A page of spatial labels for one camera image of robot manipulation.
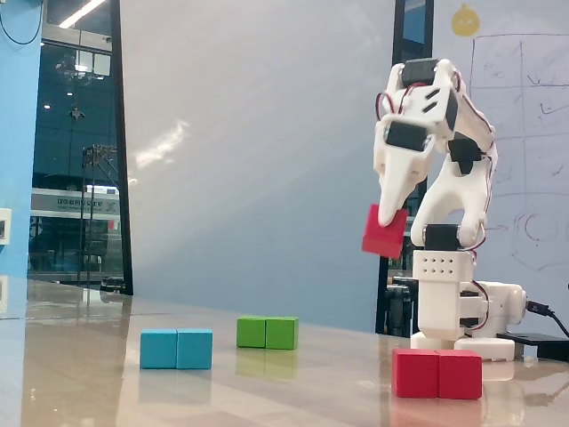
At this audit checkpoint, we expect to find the metal scaffold tower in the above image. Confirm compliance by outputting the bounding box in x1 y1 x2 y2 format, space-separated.
77 144 121 288

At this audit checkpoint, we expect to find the blue wooden cube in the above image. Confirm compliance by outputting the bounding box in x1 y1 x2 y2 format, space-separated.
176 328 213 371
140 328 178 370

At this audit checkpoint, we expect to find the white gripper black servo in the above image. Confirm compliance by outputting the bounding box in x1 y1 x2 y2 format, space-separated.
373 115 439 226

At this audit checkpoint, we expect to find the red black servo wire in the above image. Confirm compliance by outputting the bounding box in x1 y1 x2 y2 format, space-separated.
374 84 417 124
469 278 494 333
451 66 498 155
470 150 498 266

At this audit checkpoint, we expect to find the red wooden cube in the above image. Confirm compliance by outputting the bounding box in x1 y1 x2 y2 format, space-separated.
361 203 410 260
437 349 484 400
391 348 440 399

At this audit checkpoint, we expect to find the yellow round sticker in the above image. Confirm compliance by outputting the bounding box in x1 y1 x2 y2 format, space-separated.
451 3 482 37

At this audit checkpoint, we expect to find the black flat box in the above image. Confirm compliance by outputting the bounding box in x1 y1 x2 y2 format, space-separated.
496 331 569 359

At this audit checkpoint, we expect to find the ceiling light strip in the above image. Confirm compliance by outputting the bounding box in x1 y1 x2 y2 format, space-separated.
57 0 108 30

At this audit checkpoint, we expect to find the dark door frame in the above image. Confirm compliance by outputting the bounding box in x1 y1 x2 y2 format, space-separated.
375 0 436 334

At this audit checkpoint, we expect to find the black plug with cable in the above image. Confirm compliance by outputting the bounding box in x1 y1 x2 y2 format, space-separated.
525 300 569 339

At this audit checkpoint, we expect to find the black window frame post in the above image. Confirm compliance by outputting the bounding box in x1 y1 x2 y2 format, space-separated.
108 0 134 297

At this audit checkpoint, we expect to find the white robot arm with base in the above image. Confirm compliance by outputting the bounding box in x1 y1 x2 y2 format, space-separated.
386 57 530 364

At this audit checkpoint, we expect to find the green wooden cube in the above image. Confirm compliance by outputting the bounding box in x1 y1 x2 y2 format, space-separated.
236 316 268 349
265 316 300 351

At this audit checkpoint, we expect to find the thin black hanging cable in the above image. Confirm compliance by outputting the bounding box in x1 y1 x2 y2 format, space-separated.
0 0 48 45

